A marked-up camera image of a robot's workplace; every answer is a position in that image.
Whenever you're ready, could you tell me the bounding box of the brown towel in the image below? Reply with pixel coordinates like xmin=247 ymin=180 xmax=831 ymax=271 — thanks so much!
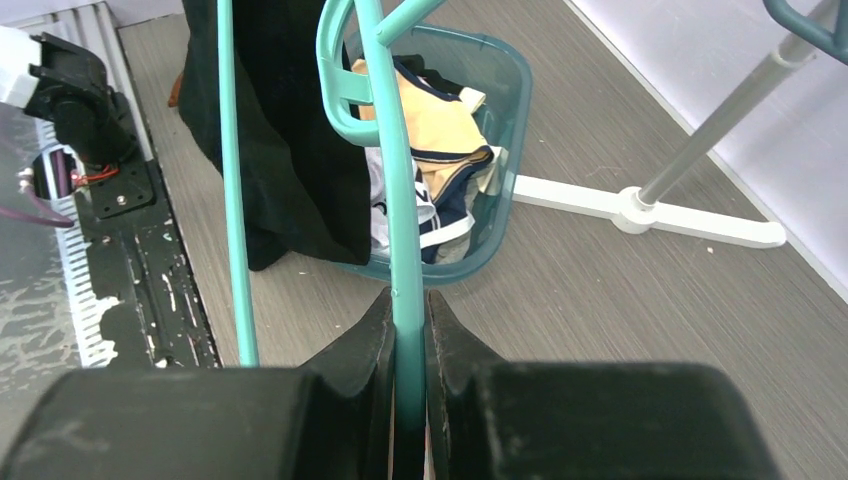
xmin=167 ymin=72 xmax=183 ymax=108

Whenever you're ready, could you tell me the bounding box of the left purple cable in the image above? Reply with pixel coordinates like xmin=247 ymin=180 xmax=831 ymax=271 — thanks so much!
xmin=0 ymin=148 xmax=77 ymax=230

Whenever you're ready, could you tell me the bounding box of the black garment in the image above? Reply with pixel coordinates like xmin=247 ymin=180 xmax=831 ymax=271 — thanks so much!
xmin=177 ymin=0 xmax=374 ymax=273

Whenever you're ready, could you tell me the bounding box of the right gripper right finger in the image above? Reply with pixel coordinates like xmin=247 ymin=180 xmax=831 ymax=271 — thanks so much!
xmin=425 ymin=290 xmax=781 ymax=479

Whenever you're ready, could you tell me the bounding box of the teal plastic hanger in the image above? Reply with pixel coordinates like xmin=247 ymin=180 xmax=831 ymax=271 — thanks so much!
xmin=215 ymin=0 xmax=452 ymax=432

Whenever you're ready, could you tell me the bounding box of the white black underwear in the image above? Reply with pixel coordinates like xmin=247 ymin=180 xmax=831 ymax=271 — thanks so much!
xmin=364 ymin=147 xmax=436 ymax=256

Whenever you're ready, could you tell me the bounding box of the beige underwear navy trim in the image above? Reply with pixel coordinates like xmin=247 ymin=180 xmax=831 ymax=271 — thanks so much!
xmin=394 ymin=56 xmax=495 ymax=206

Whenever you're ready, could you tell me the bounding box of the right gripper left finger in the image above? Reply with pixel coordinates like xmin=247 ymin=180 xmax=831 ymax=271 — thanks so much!
xmin=1 ymin=291 xmax=395 ymax=479

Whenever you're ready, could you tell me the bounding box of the white clothes rack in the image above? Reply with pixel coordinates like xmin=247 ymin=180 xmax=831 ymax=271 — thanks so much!
xmin=513 ymin=0 xmax=848 ymax=251

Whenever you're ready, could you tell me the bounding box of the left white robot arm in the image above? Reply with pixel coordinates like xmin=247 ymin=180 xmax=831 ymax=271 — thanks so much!
xmin=1 ymin=26 xmax=139 ymax=170

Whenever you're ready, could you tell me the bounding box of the teal plastic basket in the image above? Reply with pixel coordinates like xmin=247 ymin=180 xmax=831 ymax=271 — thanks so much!
xmin=334 ymin=23 xmax=535 ymax=287

